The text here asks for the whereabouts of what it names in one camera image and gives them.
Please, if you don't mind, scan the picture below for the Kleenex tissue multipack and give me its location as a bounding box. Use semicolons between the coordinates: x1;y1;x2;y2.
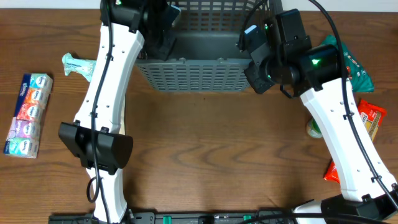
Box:
3;73;53;158

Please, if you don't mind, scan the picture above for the mint green wipes packet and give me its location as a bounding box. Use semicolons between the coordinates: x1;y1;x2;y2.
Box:
62;53;96;82

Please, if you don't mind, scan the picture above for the green Nescafe coffee pouch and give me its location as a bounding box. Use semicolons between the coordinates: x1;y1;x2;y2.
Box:
320;33;375;93

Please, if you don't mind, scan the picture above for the green lid jar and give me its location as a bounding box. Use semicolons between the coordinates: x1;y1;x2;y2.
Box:
306;118;323;139

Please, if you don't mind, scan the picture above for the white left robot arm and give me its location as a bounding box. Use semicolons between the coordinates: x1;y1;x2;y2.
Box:
58;1;181;223

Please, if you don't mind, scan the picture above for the red spaghetti packet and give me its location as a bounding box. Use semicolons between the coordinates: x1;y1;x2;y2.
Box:
323;100;387;184

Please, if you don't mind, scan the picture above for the beige powder pouch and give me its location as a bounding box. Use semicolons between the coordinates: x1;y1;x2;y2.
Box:
119;97;126;135

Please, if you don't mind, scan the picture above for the grey plastic basket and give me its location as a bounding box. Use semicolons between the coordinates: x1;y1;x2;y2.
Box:
136;0;258;92

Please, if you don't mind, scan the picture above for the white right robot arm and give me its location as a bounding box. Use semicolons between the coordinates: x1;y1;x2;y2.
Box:
237;9;397;223

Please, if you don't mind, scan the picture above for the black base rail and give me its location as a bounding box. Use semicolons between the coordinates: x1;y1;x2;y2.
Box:
47;210;283;224

